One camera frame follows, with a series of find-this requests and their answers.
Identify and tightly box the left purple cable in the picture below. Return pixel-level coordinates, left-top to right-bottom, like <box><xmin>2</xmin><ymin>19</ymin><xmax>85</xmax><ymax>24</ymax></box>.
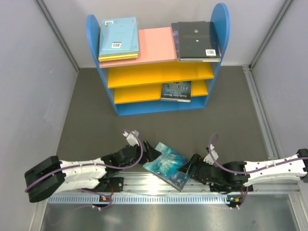
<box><xmin>25</xmin><ymin>129</ymin><xmax>145</xmax><ymax>210</ymax></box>

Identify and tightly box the purple cable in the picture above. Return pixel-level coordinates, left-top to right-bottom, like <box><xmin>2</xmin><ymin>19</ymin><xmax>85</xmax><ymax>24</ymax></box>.
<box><xmin>208</xmin><ymin>132</ymin><xmax>308</xmax><ymax>210</ymax></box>
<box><xmin>25</xmin><ymin>129</ymin><xmax>145</xmax><ymax>210</ymax></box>

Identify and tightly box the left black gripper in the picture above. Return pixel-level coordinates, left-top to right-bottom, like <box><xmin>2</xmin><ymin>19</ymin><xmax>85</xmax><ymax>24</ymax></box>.
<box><xmin>120</xmin><ymin>141</ymin><xmax>162</xmax><ymax>170</ymax></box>

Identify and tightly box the perforated grey cable duct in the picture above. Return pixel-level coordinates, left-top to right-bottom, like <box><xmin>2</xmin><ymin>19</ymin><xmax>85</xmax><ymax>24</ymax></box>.
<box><xmin>48</xmin><ymin>194</ymin><xmax>231</xmax><ymax>205</ymax></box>

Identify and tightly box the yellow book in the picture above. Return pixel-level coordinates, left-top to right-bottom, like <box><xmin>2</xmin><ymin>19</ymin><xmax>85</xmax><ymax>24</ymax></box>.
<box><xmin>98</xmin><ymin>53</ymin><xmax>139</xmax><ymax>62</ymax></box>

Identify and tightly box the blue pink yellow shelf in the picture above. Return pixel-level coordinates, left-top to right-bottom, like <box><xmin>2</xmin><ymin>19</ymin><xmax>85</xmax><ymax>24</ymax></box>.
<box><xmin>87</xmin><ymin>14</ymin><xmax>221</xmax><ymax>116</ymax></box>

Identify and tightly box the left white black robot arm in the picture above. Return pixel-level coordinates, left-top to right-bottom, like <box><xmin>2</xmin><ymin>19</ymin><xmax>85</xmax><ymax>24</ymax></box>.
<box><xmin>24</xmin><ymin>141</ymin><xmax>161</xmax><ymax>203</ymax></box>

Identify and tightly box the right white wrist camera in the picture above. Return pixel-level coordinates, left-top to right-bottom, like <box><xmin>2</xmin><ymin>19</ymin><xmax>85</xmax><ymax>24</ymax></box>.
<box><xmin>203</xmin><ymin>144</ymin><xmax>218</xmax><ymax>165</ymax></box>

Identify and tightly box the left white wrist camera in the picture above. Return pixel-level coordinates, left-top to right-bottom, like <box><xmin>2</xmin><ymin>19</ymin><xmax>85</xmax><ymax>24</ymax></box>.
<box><xmin>122</xmin><ymin>130</ymin><xmax>139</xmax><ymax>146</ymax></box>

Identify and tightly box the dark Wuthering Heights book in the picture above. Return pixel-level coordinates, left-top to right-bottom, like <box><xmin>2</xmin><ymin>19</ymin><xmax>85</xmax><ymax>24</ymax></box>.
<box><xmin>160</xmin><ymin>81</ymin><xmax>192</xmax><ymax>103</ymax></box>

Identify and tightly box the light blue book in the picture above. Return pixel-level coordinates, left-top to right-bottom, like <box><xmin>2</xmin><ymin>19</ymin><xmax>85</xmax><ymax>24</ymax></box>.
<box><xmin>99</xmin><ymin>17</ymin><xmax>139</xmax><ymax>57</ymax></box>

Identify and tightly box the aluminium mounting rail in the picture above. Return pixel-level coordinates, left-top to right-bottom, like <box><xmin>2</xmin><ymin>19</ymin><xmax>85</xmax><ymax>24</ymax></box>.
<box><xmin>39</xmin><ymin>171</ymin><xmax>300</xmax><ymax>193</ymax></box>

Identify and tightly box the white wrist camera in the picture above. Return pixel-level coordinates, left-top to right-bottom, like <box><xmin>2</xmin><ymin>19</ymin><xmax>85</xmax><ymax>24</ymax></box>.
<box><xmin>203</xmin><ymin>144</ymin><xmax>218</xmax><ymax>165</ymax></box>
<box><xmin>122</xmin><ymin>130</ymin><xmax>139</xmax><ymax>146</ymax></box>

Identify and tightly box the teal blue cover book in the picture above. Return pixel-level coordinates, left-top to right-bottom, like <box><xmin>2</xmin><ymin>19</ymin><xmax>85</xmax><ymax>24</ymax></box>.
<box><xmin>142</xmin><ymin>142</ymin><xmax>189</xmax><ymax>192</ymax></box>

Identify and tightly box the purple Robinson Crusoe book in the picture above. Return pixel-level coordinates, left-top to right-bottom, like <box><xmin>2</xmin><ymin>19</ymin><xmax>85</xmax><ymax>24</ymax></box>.
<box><xmin>171</xmin><ymin>23</ymin><xmax>179</xmax><ymax>59</ymax></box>

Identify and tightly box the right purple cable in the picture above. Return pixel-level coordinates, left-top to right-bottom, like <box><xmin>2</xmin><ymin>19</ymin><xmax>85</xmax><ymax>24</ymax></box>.
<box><xmin>208</xmin><ymin>132</ymin><xmax>308</xmax><ymax>210</ymax></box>

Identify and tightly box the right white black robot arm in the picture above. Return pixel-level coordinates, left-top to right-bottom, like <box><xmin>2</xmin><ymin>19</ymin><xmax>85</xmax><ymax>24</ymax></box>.
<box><xmin>179</xmin><ymin>145</ymin><xmax>308</xmax><ymax>194</ymax></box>

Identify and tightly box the black glossy book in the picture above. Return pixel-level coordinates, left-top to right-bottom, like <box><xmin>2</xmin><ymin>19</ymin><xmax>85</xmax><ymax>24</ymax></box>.
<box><xmin>178</xmin><ymin>21</ymin><xmax>221</xmax><ymax>62</ymax></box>

